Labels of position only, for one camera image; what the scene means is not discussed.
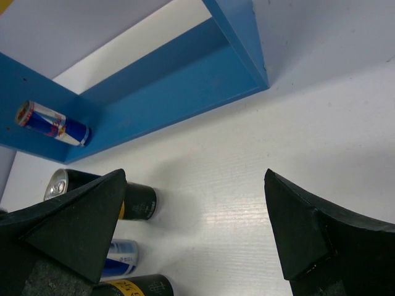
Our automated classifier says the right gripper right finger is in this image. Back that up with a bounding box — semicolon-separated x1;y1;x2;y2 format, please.
264;170;394;295

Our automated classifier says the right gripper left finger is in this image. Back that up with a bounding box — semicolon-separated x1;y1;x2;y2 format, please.
1;169;127;295

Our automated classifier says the Red Bull can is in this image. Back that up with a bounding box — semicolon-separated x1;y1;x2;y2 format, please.
15;100;92;147
101;239;139;278

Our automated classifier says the black can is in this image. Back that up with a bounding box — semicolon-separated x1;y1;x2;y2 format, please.
44;169;158;221
91;274;178;296

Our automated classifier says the black can front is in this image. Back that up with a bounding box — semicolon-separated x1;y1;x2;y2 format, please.
91;274;178;296

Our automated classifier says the blue and yellow shelf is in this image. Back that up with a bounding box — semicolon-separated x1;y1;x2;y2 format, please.
1;1;269;163

